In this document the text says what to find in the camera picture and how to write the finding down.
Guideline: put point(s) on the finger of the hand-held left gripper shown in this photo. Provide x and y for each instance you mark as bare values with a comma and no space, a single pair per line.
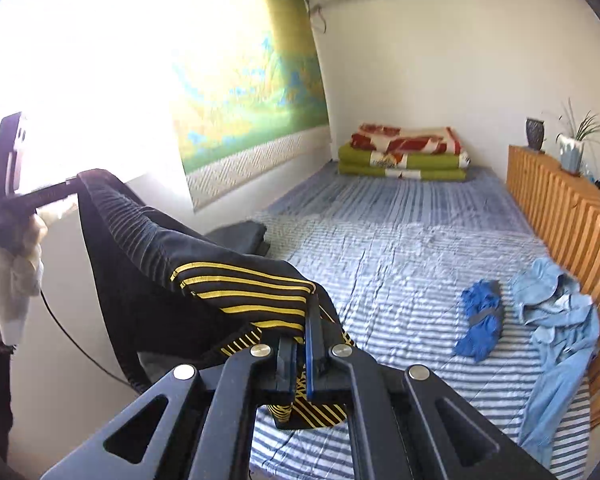
55,192

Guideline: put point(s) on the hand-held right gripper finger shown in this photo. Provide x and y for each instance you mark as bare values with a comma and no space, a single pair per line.
310,350
298,380

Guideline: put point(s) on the black pants with yellow stripes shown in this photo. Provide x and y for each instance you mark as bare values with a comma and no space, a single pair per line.
145,270

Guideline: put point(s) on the person's left forearm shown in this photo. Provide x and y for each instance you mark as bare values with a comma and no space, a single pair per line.
7,290

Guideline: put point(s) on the person's left hand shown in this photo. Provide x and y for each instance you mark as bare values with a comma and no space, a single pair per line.
32,245

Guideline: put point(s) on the white grey striped quilt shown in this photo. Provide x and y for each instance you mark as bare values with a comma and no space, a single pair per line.
405,280

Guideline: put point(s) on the dark grey folded cloth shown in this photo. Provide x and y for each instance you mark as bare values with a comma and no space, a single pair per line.
235,237

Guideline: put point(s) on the blue crumpled cloth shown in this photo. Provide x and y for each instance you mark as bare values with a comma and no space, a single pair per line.
480,320

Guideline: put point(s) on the blue plaid bed sheet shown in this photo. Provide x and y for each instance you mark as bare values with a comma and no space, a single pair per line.
405,200

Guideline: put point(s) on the red patterned folded blanket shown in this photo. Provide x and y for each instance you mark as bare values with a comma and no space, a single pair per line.
410,137

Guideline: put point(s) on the light blue denim garment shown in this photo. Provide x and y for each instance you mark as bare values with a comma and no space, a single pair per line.
560,340

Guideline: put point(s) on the dark ceramic vase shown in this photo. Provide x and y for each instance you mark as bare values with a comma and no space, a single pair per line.
535,135

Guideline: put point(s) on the potted plant in pale pot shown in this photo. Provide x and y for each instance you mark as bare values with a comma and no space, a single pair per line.
571,155

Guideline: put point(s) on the landscape wall poster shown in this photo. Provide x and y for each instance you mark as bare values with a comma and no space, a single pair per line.
260,85

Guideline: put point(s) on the wooden slatted bed rail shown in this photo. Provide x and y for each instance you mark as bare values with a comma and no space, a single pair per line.
570,220

